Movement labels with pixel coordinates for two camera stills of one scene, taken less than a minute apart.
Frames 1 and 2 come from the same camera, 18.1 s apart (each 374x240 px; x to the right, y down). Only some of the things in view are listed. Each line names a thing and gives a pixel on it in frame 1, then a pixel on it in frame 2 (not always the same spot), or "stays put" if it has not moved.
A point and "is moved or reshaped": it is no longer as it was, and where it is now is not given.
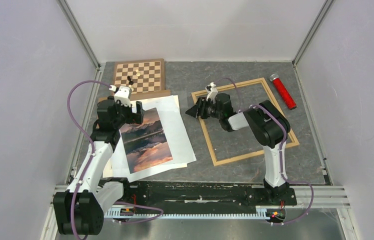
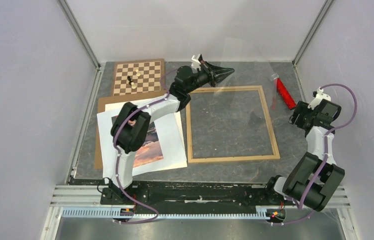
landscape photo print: (145, 144) is moved or reshaped
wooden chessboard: (144, 75) stays put
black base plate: (199, 195) stays put
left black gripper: (134, 118) to (215, 74)
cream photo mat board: (168, 111) is moved or reshaped
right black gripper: (200, 110) to (301, 108)
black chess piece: (130, 82) stays put
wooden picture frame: (214, 162) to (276, 155)
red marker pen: (286, 95) stays put
